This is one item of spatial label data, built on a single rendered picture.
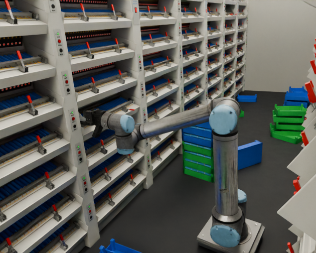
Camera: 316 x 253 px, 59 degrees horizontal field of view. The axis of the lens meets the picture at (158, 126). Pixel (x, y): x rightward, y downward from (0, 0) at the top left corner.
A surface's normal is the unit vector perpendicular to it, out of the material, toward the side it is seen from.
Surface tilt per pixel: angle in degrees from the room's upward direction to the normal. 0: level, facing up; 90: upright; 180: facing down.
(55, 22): 90
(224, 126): 84
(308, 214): 90
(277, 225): 0
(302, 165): 90
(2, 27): 111
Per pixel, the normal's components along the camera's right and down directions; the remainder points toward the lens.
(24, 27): 0.84, 0.44
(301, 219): -0.48, 0.33
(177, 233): -0.07, -0.94
